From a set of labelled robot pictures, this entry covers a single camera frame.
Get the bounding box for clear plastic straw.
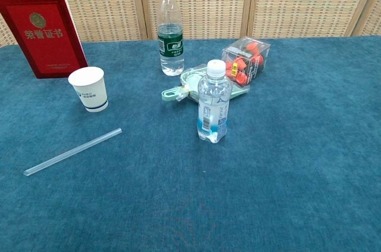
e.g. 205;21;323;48
23;127;123;177

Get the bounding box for white paper cup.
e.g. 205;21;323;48
67;66;109;113

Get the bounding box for blue table cloth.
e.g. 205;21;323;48
0;35;381;252

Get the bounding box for green plastic dustpan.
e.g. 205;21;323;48
161;66;251;104

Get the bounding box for blue label water bottle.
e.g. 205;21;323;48
196;59;233;144

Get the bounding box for red triangular box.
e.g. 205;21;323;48
0;0;89;79

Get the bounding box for clear box of orange parts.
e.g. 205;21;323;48
221;36;271;88

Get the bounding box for green label water bottle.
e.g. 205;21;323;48
157;0;185;77

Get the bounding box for wood rattan folding screen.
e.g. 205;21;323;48
0;0;381;48

